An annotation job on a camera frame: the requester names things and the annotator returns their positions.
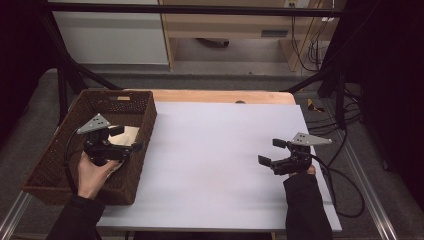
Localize bundle of black floor cables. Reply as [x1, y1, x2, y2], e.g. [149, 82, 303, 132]
[305, 82, 365, 168]

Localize person's left hand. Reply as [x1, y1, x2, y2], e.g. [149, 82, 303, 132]
[77, 152, 123, 200]

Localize aluminium rail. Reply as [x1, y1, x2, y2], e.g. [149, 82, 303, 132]
[329, 109, 400, 240]
[0, 191, 34, 240]

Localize person's right hand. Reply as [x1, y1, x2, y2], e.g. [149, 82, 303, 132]
[288, 164, 316, 178]

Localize white cabinet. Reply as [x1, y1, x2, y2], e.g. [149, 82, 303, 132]
[52, 0, 170, 66]

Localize light wooden desk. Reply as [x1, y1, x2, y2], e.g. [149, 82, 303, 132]
[157, 0, 338, 73]

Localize yellow and black tape piece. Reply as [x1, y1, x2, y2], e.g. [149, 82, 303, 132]
[306, 98, 326, 114]

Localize white foam mat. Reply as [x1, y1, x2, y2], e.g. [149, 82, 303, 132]
[95, 101, 343, 233]

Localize hanging black cables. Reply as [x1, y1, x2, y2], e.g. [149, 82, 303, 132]
[290, 15, 324, 73]

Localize black metal frame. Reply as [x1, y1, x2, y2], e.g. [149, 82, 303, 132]
[39, 0, 348, 132]

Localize left hand-held gripper cable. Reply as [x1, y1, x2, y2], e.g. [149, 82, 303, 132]
[63, 127, 88, 195]

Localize hand-held gripper cable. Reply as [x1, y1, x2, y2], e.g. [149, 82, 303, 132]
[310, 152, 366, 219]
[63, 127, 88, 195]

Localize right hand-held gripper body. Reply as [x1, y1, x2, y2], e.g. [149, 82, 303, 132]
[270, 132, 333, 176]

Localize brown wicker basket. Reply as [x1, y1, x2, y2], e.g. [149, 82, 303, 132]
[22, 88, 158, 206]

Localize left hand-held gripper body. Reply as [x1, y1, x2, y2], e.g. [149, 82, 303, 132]
[76, 113, 133, 167]

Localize right hand-held gripper cable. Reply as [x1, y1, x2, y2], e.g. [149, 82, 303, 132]
[310, 152, 366, 219]

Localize black curtain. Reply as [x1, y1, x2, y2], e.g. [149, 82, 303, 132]
[0, 0, 65, 145]
[328, 0, 424, 212]

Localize wooden table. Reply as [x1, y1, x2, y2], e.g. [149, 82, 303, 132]
[123, 88, 297, 106]

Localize cream cloth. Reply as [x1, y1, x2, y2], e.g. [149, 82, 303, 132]
[107, 125, 141, 148]

